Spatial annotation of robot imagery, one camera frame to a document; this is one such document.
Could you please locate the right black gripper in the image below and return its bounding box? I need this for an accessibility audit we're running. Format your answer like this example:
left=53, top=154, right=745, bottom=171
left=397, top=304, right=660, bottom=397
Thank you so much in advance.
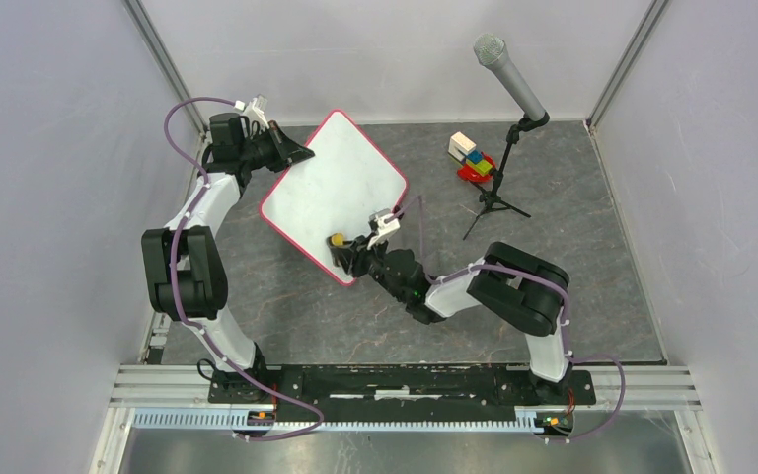
left=334, top=231, right=408, bottom=302

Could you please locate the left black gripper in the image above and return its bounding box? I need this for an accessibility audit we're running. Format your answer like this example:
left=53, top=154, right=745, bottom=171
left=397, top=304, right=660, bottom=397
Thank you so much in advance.
left=240, top=121, right=315, bottom=175

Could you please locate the pink framed whiteboard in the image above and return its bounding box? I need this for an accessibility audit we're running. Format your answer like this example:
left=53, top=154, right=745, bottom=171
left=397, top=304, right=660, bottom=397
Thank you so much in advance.
left=259, top=110, right=409, bottom=286

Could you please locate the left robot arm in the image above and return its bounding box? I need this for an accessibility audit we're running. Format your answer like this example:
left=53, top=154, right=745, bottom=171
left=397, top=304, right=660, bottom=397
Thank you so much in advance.
left=141, top=113, right=315, bottom=403

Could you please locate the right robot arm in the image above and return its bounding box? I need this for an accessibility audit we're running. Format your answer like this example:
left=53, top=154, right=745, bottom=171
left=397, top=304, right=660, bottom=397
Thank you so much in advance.
left=327, top=234, right=572, bottom=403

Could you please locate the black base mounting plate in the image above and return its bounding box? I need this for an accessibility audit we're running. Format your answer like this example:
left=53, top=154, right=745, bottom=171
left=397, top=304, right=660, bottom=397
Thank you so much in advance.
left=208, top=363, right=597, bottom=422

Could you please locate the black microphone tripod stand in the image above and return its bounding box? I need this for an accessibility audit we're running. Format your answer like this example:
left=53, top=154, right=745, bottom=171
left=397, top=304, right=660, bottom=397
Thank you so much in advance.
left=462, top=113, right=550, bottom=240

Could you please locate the colourful toy block stack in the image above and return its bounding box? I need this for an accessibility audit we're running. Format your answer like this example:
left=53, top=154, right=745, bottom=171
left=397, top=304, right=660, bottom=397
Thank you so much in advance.
left=447, top=132, right=495, bottom=184

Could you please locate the silver microphone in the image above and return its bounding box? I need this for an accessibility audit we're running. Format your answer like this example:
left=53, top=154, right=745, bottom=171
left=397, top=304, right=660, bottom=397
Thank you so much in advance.
left=473, top=33, right=548, bottom=121

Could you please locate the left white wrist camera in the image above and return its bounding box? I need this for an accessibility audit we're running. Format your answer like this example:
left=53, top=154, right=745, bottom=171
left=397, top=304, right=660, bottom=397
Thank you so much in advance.
left=234, top=95, right=268, bottom=136

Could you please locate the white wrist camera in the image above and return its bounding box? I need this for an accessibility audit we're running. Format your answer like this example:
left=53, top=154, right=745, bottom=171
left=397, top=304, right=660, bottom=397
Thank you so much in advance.
left=366, top=209, right=401, bottom=250
left=234, top=95, right=268, bottom=136

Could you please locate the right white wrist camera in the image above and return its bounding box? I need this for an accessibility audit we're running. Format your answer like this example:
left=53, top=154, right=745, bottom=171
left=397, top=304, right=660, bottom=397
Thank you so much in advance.
left=366, top=209, right=401, bottom=250

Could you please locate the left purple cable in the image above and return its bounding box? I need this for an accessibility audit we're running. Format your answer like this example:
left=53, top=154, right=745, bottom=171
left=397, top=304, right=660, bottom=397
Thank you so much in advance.
left=163, top=97, right=326, bottom=443

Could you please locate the purple cable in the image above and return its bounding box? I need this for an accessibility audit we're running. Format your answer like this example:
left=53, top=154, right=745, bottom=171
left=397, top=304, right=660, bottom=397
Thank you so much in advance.
left=163, top=97, right=326, bottom=443
left=388, top=195, right=628, bottom=444

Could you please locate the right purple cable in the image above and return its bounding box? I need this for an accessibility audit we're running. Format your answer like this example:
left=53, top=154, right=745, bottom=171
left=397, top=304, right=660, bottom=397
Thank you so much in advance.
left=388, top=195, right=628, bottom=444

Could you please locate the slotted cable duct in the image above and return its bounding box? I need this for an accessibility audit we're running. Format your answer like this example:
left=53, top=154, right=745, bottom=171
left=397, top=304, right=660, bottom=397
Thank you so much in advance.
left=132, top=408, right=543, bottom=435

